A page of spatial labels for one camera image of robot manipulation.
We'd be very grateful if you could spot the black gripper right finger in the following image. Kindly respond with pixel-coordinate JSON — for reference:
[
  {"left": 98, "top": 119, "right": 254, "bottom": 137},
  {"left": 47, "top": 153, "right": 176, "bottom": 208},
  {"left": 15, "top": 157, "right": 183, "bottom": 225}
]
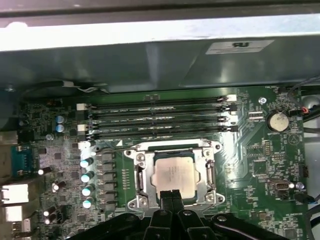
[{"left": 172, "top": 189, "right": 278, "bottom": 240}]

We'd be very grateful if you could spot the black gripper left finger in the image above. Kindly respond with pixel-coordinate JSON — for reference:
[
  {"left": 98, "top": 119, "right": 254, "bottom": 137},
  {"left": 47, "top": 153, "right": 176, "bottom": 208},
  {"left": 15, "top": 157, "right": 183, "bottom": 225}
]
[{"left": 83, "top": 189, "right": 174, "bottom": 240}]

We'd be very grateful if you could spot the metal socket cover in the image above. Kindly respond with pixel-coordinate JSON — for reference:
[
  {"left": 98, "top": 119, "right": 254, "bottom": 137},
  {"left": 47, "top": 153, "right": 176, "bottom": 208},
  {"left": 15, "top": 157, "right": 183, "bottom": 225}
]
[{"left": 133, "top": 142, "right": 217, "bottom": 201}]

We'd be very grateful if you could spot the silver CPU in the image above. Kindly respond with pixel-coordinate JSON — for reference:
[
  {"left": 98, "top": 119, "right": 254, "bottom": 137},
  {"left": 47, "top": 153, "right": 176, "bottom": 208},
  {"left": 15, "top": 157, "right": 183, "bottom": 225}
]
[{"left": 149, "top": 151, "right": 202, "bottom": 200}]

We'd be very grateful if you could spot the metal locking lever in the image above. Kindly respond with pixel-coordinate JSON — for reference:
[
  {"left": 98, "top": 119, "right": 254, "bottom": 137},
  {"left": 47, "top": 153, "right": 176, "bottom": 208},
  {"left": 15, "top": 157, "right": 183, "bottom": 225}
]
[{"left": 205, "top": 159, "right": 219, "bottom": 193}]

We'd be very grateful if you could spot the CPU socket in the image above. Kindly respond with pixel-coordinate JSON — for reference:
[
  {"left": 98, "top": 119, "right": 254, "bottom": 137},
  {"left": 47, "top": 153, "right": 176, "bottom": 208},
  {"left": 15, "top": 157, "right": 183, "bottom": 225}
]
[{"left": 126, "top": 141, "right": 225, "bottom": 210}]

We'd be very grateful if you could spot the black RAM slot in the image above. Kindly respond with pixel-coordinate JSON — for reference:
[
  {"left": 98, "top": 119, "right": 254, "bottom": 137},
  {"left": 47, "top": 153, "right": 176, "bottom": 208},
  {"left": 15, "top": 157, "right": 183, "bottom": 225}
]
[
  {"left": 82, "top": 103, "right": 240, "bottom": 121},
  {"left": 76, "top": 94, "right": 238, "bottom": 112},
  {"left": 76, "top": 113, "right": 238, "bottom": 132},
  {"left": 82, "top": 124, "right": 240, "bottom": 141}
]

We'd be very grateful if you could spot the green motherboard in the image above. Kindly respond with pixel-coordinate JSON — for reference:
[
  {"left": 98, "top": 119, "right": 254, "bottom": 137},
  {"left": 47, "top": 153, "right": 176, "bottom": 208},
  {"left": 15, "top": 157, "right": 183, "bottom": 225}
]
[{"left": 0, "top": 86, "right": 320, "bottom": 240}]

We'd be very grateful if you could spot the round coin battery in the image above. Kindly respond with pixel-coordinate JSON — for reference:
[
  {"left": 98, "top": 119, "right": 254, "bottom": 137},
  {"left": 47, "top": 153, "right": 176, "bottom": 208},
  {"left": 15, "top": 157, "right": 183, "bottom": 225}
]
[{"left": 268, "top": 111, "right": 290, "bottom": 133}]

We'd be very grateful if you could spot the silver port block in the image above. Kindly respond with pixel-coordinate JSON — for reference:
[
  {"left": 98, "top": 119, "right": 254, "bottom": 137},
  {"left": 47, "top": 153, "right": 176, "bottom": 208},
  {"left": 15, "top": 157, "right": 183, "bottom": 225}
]
[
  {"left": 0, "top": 183, "right": 35, "bottom": 208},
  {"left": 0, "top": 207, "right": 33, "bottom": 240}
]

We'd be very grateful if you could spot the blue serial port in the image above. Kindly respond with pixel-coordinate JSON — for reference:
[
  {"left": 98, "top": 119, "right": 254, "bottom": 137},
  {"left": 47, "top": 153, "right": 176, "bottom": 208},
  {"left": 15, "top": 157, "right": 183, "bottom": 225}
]
[{"left": 9, "top": 146, "right": 41, "bottom": 178}]

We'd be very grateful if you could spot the black PC case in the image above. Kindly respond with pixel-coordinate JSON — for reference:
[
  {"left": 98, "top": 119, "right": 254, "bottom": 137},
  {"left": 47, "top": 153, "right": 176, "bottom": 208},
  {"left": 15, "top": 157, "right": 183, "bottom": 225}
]
[{"left": 0, "top": 0, "right": 320, "bottom": 97}]

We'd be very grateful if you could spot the white certification sticker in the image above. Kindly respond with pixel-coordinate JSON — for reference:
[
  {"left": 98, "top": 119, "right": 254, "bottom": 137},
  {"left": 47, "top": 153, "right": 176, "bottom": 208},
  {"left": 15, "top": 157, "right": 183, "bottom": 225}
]
[{"left": 206, "top": 39, "right": 274, "bottom": 55}]

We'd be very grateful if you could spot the black blue wire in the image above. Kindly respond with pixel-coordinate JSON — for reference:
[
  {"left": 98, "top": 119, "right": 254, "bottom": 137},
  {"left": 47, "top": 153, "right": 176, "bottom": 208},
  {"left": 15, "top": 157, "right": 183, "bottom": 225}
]
[{"left": 294, "top": 188, "right": 320, "bottom": 208}]

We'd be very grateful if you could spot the black fan wire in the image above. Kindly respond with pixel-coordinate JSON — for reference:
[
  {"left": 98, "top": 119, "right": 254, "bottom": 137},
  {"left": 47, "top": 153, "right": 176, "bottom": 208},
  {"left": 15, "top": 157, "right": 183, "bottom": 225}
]
[{"left": 19, "top": 79, "right": 109, "bottom": 101}]

